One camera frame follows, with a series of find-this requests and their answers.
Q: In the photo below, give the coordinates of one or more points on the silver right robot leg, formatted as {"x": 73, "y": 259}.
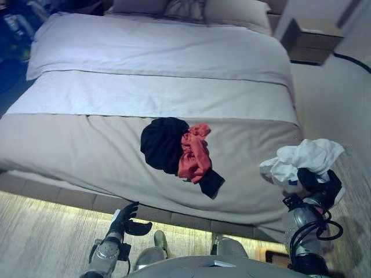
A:
{"x": 232, "y": 246}

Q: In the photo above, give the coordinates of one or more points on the white garment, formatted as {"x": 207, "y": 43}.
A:
{"x": 307, "y": 156}

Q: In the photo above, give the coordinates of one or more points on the beige bedspread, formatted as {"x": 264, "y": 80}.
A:
{"x": 72, "y": 150}

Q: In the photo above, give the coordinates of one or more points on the grey robot torso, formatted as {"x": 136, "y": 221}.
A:
{"x": 188, "y": 267}

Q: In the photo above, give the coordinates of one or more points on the grey streaked rug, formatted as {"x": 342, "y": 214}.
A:
{"x": 43, "y": 231}

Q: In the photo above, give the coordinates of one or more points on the silver left robot leg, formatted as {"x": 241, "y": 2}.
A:
{"x": 153, "y": 255}

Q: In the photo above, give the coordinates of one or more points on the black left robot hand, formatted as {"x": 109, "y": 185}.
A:
{"x": 127, "y": 224}

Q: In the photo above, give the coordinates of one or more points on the black garment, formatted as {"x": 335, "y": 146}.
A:
{"x": 162, "y": 144}

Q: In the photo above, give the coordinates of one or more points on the white textured sheet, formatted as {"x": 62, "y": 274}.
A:
{"x": 145, "y": 92}

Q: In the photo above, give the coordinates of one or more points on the grey line-patterned cushion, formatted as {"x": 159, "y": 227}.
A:
{"x": 185, "y": 8}

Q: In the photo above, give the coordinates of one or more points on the wooden two-drawer nightstand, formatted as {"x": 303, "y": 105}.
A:
{"x": 310, "y": 40}

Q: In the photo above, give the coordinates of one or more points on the white duvet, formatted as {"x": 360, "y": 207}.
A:
{"x": 145, "y": 46}

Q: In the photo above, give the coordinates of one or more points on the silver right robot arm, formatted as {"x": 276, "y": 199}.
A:
{"x": 304, "y": 220}

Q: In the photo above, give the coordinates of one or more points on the silver robot leg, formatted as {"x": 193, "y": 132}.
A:
{"x": 232, "y": 246}
{"x": 153, "y": 255}

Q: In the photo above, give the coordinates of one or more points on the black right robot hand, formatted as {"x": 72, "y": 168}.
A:
{"x": 327, "y": 191}

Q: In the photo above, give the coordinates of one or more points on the red garment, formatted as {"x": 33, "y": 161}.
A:
{"x": 194, "y": 156}

